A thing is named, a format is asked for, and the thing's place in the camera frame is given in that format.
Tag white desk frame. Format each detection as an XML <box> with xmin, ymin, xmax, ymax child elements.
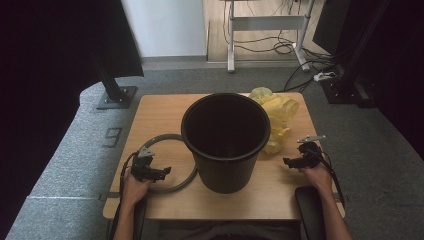
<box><xmin>219</xmin><ymin>0</ymin><xmax>316</xmax><ymax>74</ymax></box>

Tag person's left hand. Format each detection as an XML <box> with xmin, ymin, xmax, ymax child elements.
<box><xmin>121</xmin><ymin>169</ymin><xmax>155</xmax><ymax>210</ymax></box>

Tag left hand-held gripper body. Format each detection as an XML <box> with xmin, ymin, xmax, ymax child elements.
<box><xmin>130</xmin><ymin>146</ymin><xmax>158</xmax><ymax>183</ymax></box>

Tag black trash bin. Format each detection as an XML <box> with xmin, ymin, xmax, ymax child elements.
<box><xmin>180</xmin><ymin>92</ymin><xmax>272</xmax><ymax>195</ymax></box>

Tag grey plastic bin ring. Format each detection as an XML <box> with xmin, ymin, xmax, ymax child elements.
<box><xmin>138</xmin><ymin>133</ymin><xmax>199</xmax><ymax>195</ymax></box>

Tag black stand with base plate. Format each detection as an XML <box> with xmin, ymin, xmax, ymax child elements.
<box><xmin>94</xmin><ymin>63</ymin><xmax>139</xmax><ymax>111</ymax></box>

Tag long black floor cable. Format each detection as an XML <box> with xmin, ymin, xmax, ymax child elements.
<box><xmin>274</xmin><ymin>58</ymin><xmax>336</xmax><ymax>93</ymax></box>

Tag black floor cable coil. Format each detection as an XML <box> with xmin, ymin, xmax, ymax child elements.
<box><xmin>272</xmin><ymin>38</ymin><xmax>297</xmax><ymax>56</ymax></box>

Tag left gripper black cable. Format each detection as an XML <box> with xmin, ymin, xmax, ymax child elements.
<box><xmin>114</xmin><ymin>151</ymin><xmax>141</xmax><ymax>240</ymax></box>

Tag black metal stand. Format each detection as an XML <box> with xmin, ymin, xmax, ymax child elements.
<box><xmin>320</xmin><ymin>0</ymin><xmax>392</xmax><ymax>108</ymax></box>

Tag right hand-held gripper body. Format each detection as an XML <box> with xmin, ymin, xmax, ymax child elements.
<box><xmin>297</xmin><ymin>134</ymin><xmax>327</xmax><ymax>169</ymax></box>

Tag person's right hand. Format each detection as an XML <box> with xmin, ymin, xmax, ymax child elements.
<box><xmin>301</xmin><ymin>162</ymin><xmax>335</xmax><ymax>199</ymax></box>

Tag yellow plastic bin bag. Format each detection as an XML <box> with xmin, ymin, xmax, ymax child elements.
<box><xmin>248</xmin><ymin>86</ymin><xmax>300</xmax><ymax>155</ymax></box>

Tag black monitor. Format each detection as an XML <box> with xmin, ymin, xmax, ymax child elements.
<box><xmin>312</xmin><ymin>0</ymin><xmax>353</xmax><ymax>56</ymax></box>

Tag black curtain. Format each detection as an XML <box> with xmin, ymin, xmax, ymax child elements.
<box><xmin>0</xmin><ymin>0</ymin><xmax>145</xmax><ymax>231</ymax></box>

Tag white power strip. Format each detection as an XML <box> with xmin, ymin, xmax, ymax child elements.
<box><xmin>313</xmin><ymin>71</ymin><xmax>337</xmax><ymax>83</ymax></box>

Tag black chair armrest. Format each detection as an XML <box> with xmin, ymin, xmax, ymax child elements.
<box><xmin>294</xmin><ymin>185</ymin><xmax>328</xmax><ymax>240</ymax></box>
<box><xmin>108</xmin><ymin>196</ymin><xmax>149</xmax><ymax>240</ymax></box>

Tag person's grey trousers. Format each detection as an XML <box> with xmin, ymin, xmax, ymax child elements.
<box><xmin>146</xmin><ymin>219</ymin><xmax>303</xmax><ymax>240</ymax></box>

